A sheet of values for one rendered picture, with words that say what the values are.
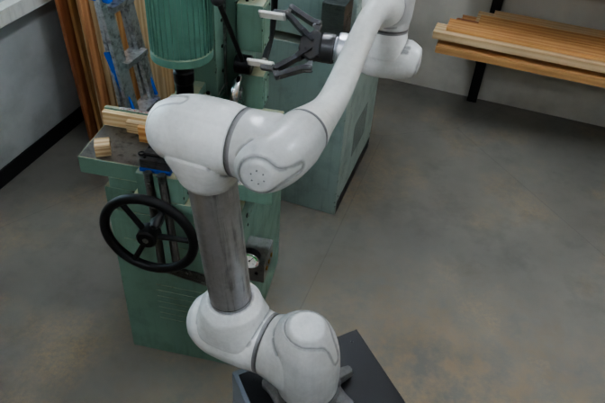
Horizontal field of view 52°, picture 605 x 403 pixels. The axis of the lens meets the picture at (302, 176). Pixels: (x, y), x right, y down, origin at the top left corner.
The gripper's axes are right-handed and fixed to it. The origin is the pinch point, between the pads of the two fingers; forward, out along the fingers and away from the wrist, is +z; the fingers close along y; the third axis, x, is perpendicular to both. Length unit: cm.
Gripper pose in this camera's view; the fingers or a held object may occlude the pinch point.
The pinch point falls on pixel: (257, 37)
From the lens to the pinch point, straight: 161.7
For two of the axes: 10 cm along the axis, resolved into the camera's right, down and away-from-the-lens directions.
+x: -0.8, -2.5, -9.6
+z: -9.8, -1.7, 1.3
